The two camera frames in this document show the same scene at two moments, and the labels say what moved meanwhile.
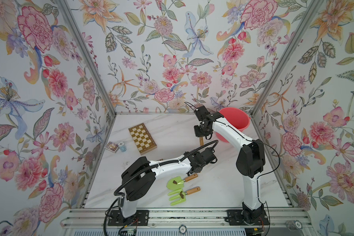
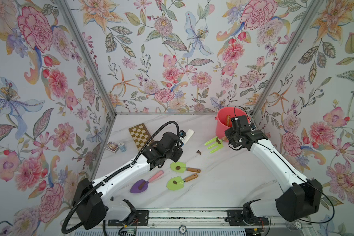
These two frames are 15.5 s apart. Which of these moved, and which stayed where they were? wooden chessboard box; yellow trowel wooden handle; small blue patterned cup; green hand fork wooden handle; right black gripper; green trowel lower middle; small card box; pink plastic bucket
Moved: green hand fork wooden handle; yellow trowel wooden handle; right black gripper
Stayed: wooden chessboard box; small blue patterned cup; pink plastic bucket; green trowel lower middle; small card box
